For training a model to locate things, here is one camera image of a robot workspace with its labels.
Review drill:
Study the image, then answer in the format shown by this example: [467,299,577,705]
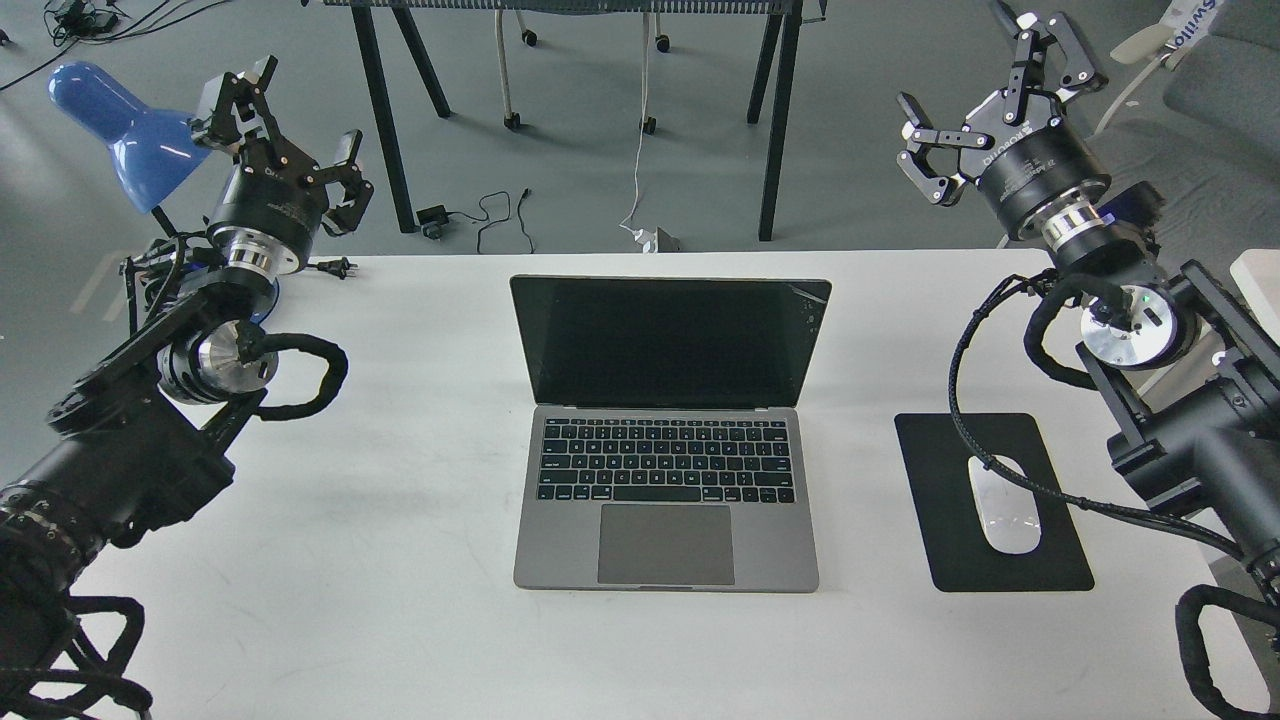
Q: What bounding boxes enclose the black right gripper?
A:
[896,12,1114,242]

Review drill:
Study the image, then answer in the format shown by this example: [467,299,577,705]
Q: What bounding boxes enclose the grey office chair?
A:
[1087,1,1279,274]

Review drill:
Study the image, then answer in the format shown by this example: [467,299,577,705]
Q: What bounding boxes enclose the black power adapter cable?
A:
[416,188,538,255]

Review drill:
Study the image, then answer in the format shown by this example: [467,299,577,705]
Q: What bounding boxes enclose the blue desk lamp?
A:
[47,61,209,240]

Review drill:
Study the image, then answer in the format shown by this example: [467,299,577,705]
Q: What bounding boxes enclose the white power cable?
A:
[618,10,684,254]

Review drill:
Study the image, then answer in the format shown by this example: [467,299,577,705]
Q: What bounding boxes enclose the black mouse pad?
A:
[893,413,1094,593]

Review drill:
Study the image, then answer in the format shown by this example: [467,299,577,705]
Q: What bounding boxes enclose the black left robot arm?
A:
[3,56,372,719]

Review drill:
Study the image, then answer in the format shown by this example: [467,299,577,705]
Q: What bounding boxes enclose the white rolling chair base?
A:
[492,8,673,136]

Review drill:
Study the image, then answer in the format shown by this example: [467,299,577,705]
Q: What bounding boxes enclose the white computer mouse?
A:
[966,456,1042,556]

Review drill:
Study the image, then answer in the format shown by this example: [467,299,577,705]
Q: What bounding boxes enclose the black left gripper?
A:
[188,55,374,277]

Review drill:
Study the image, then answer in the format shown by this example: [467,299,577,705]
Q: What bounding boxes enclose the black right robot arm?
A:
[899,1,1279,719]

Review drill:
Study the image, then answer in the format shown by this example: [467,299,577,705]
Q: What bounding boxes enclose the white side table corner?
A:
[1230,249,1279,345]

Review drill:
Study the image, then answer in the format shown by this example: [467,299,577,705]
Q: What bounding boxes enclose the black metal table frame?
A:
[323,0,829,242]

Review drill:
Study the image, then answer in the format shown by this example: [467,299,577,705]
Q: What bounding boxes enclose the black power plug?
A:
[303,256,358,281]

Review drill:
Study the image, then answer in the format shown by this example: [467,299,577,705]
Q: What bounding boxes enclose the grey laptop notebook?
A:
[509,274,832,593]

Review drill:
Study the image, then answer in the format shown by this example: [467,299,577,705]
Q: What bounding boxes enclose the black cable bundle floor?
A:
[1,1,228,92]

